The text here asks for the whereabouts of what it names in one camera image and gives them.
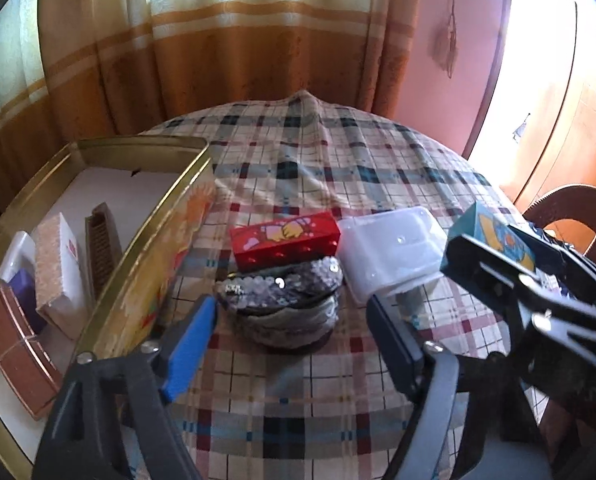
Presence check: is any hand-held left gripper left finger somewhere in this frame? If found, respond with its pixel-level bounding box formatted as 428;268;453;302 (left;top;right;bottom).
32;296;219;480

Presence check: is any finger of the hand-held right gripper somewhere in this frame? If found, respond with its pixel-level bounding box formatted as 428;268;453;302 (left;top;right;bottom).
509;225;594;281
442;235;569;321

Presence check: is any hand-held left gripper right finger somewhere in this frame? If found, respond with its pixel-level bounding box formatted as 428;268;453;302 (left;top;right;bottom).
367;294;554;480

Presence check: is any teal box with yellow print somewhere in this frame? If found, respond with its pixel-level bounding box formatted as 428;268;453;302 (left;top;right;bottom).
440;202;536;273

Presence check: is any gold tin box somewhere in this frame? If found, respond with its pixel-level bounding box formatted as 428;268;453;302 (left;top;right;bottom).
0;136;217;466

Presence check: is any silver sequin pouch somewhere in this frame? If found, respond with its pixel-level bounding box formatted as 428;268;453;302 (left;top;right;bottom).
213;256;343;351

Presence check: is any white rectangular box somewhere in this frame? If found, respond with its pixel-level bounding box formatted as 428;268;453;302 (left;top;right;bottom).
32;212;91;341

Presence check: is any rose gold framed palette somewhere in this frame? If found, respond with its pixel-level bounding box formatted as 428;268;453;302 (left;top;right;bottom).
0;285;63;421

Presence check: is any purple block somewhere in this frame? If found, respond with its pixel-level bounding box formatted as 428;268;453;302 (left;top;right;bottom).
8;269;48;333

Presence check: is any brown wooden chair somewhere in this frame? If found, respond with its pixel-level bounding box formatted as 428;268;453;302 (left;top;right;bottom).
520;183;596;271

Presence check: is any clear plastic box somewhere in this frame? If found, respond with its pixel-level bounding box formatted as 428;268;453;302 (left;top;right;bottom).
337;206;446;305

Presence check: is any metal door latch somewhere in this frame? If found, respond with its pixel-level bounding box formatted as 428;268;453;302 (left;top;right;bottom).
510;112;533;145

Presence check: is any wooden door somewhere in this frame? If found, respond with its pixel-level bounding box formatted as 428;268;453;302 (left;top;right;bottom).
498;0;596;211

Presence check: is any brown ribbed case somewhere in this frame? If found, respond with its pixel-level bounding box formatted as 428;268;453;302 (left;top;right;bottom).
84;202;123;301

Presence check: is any red cartoon box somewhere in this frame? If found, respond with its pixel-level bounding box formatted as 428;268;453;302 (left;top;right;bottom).
229;211;341;271

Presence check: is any white paper liner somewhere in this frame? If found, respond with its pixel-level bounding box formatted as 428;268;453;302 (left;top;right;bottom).
0;167;186;461

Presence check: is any white charger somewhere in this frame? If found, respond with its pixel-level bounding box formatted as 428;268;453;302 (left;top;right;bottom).
0;230;37;283

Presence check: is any orange and cream curtain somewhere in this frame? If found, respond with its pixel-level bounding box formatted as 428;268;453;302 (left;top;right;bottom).
0;0;429;216

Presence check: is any hanging wall ornament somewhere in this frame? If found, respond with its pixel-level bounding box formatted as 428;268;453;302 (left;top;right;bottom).
430;0;463;79

